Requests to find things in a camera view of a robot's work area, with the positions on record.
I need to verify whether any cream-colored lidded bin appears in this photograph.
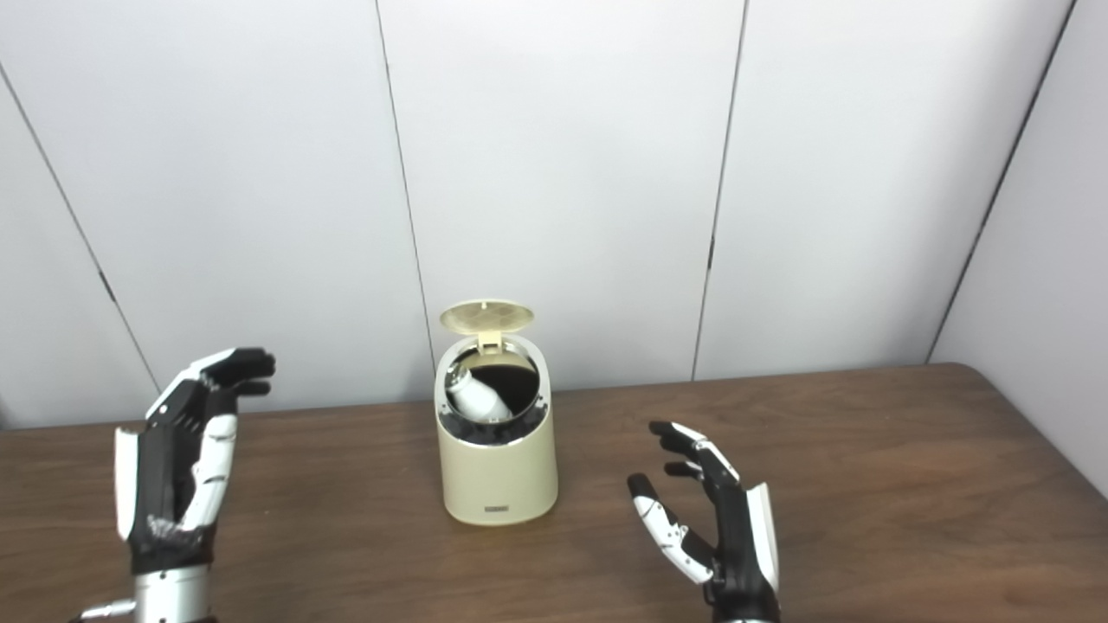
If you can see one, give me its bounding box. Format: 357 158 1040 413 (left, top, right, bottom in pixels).
434 299 559 526

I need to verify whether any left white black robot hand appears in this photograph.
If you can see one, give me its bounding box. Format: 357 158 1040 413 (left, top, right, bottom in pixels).
114 348 276 574

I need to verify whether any small white plastic bottle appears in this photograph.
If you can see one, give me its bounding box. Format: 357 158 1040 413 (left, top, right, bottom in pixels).
444 365 513 422

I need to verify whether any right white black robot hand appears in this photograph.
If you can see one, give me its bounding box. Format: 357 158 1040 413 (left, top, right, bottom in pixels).
628 421 780 622

